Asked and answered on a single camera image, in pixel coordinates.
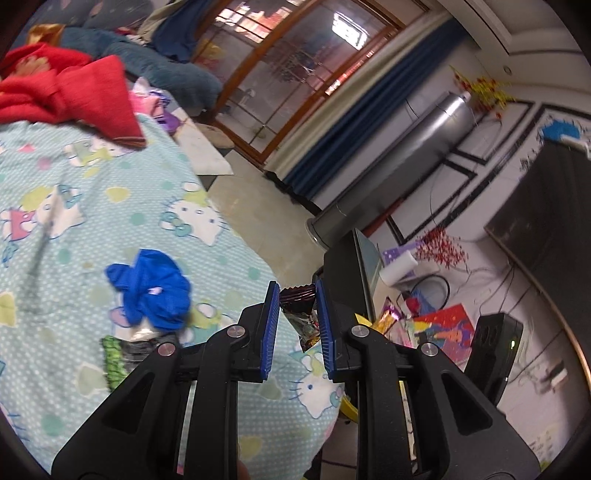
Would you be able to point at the green black snack wrapper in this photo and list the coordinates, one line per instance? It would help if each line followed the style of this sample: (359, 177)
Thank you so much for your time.
(120, 357)

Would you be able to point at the wooden frame glass door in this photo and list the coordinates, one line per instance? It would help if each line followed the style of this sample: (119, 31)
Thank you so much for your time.
(286, 46)

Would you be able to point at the marble top coffee table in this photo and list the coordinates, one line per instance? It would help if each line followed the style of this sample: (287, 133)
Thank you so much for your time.
(207, 152)

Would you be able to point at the blue brush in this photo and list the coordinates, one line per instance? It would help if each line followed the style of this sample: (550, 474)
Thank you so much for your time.
(561, 129)

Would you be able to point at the cartoon cat printed blanket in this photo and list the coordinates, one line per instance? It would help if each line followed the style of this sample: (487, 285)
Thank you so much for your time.
(138, 194)

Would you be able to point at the grey tower air conditioner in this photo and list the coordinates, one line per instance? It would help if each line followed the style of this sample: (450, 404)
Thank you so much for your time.
(406, 157)

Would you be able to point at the white paper roll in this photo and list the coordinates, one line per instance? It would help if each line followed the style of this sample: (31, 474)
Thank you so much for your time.
(397, 270)

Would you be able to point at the round grey stool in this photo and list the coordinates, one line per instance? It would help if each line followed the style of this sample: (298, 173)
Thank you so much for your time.
(217, 136)

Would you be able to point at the purple yellow snack wrapper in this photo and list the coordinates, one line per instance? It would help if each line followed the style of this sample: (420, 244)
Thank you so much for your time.
(385, 318)

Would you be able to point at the black cabinet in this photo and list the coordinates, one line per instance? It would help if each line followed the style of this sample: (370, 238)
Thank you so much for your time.
(351, 267)

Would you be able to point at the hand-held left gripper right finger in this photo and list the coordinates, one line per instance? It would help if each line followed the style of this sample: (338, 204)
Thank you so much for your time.
(325, 332)

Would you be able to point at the grey heart-print sofa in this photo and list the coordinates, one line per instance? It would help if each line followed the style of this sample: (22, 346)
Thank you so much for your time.
(115, 11)

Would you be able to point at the red blanket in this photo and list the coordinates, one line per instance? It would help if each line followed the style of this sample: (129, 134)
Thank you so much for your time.
(92, 92)

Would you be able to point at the dark maroon snack wrapper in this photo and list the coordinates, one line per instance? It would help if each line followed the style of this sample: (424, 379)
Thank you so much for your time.
(298, 318)

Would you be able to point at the gold shiny cloth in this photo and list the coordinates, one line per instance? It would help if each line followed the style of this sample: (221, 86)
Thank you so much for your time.
(46, 32)

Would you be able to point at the blue crumpled cloth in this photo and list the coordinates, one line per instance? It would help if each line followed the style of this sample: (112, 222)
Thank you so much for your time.
(152, 286)

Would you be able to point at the black router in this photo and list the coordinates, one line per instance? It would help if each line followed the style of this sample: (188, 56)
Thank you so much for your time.
(494, 341)

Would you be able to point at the black flat television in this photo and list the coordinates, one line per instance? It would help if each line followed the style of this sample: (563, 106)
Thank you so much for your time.
(545, 217)

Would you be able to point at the pink cloth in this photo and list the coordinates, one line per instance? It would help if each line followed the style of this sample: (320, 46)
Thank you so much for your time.
(145, 99)

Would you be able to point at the teal plush blanket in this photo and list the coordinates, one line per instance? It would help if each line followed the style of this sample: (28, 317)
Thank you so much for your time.
(161, 69)

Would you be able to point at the yellow red flower branches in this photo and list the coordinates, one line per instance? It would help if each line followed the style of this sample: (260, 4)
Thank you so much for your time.
(482, 87)

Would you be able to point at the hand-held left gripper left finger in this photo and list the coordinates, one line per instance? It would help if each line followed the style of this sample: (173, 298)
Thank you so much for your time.
(270, 332)

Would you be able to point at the white power adapter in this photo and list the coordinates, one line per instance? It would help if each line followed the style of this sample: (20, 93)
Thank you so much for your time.
(554, 376)

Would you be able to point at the red berry branches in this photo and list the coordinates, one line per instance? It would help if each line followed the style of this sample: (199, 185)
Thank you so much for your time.
(438, 244)

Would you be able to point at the purple plastic bag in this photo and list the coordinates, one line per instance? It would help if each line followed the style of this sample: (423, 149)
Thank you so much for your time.
(168, 117)

